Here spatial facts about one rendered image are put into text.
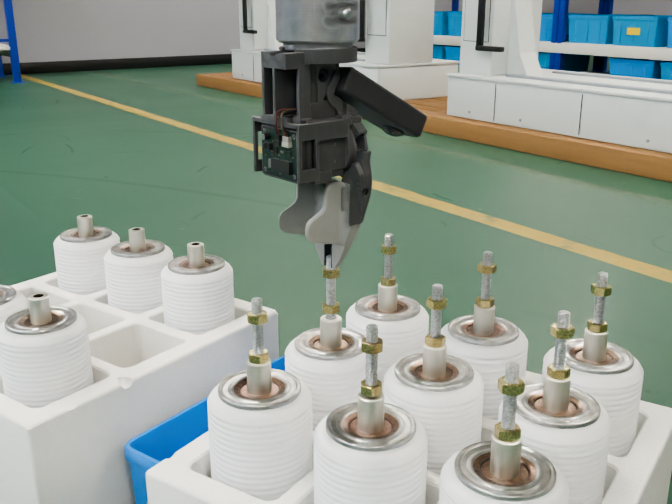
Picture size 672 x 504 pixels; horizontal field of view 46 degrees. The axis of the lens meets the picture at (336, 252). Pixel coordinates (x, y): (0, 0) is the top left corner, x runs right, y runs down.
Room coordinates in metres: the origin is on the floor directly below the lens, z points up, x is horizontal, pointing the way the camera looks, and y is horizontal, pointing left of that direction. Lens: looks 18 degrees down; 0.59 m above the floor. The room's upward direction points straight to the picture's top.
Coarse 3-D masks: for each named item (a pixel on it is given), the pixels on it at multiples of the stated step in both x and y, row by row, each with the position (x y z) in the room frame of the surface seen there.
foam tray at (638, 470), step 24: (528, 384) 0.80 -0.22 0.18; (648, 408) 0.74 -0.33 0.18; (648, 432) 0.69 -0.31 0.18; (192, 456) 0.65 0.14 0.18; (624, 456) 0.65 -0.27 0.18; (648, 456) 0.65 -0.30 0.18; (168, 480) 0.61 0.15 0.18; (192, 480) 0.61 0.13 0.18; (312, 480) 0.61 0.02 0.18; (432, 480) 0.61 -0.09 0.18; (624, 480) 0.61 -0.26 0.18; (648, 480) 0.61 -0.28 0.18
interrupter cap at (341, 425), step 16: (336, 416) 0.59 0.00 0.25; (352, 416) 0.59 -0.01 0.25; (384, 416) 0.59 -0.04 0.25; (400, 416) 0.59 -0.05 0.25; (336, 432) 0.57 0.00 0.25; (352, 432) 0.57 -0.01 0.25; (384, 432) 0.57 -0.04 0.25; (400, 432) 0.56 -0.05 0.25; (352, 448) 0.54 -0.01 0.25; (368, 448) 0.54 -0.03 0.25; (384, 448) 0.54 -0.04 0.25
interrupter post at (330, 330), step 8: (320, 320) 0.74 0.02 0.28; (328, 320) 0.73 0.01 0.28; (336, 320) 0.73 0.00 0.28; (320, 328) 0.74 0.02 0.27; (328, 328) 0.73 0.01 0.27; (336, 328) 0.73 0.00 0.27; (320, 336) 0.74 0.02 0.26; (328, 336) 0.73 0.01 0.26; (336, 336) 0.73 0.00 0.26; (320, 344) 0.74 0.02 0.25; (328, 344) 0.73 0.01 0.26; (336, 344) 0.73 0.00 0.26
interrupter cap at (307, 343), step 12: (300, 336) 0.75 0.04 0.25; (312, 336) 0.76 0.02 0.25; (348, 336) 0.76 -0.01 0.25; (360, 336) 0.76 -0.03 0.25; (300, 348) 0.72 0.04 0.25; (312, 348) 0.73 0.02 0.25; (324, 348) 0.73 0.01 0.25; (336, 348) 0.73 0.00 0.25; (348, 348) 0.73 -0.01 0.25; (360, 348) 0.72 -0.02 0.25; (336, 360) 0.71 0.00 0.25
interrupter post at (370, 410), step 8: (360, 392) 0.58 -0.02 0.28; (360, 400) 0.57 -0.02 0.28; (368, 400) 0.57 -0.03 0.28; (376, 400) 0.57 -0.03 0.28; (360, 408) 0.57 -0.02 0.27; (368, 408) 0.57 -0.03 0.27; (376, 408) 0.57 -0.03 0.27; (360, 416) 0.57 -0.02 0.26; (368, 416) 0.57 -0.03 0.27; (376, 416) 0.57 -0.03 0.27; (360, 424) 0.57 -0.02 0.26; (368, 424) 0.57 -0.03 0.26; (376, 424) 0.57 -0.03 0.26; (368, 432) 0.57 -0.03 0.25; (376, 432) 0.57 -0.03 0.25
